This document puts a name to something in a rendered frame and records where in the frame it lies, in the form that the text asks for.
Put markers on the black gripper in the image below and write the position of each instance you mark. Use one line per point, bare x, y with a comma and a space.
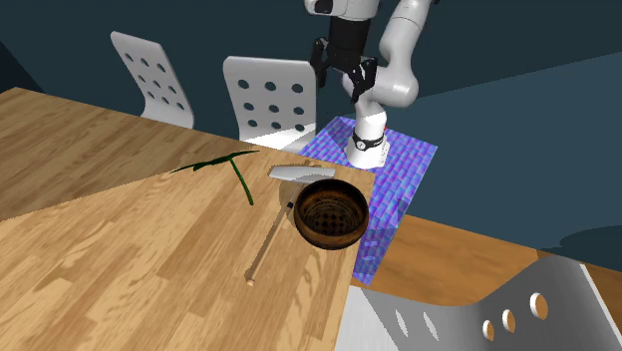
348, 43

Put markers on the white chair with holes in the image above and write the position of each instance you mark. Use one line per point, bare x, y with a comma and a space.
272, 97
146, 73
534, 321

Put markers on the blue patterned robot stand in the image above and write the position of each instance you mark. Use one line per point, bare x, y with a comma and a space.
410, 165

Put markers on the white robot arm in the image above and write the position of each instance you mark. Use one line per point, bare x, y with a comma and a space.
394, 87

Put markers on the wooden table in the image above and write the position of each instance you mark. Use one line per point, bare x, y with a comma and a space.
146, 262

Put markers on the brown wooden bowl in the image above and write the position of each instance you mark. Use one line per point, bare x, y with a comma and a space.
330, 214

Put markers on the green leafy stalk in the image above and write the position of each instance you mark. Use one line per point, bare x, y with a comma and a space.
239, 175

